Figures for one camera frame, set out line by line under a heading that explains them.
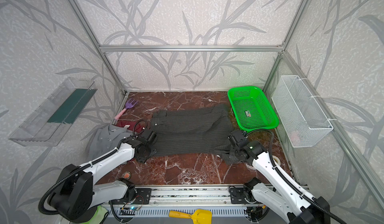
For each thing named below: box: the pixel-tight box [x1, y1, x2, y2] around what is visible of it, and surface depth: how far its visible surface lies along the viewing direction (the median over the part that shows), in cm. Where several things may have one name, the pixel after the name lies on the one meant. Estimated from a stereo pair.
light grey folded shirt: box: [87, 124, 134, 162], surface depth 89 cm
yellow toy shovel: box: [168, 209, 213, 224], surface depth 68 cm
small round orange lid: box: [121, 171, 132, 180], surface depth 82 cm
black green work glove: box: [78, 206, 109, 224], surface depth 68 cm
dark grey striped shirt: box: [152, 104, 238, 165], surface depth 98 cm
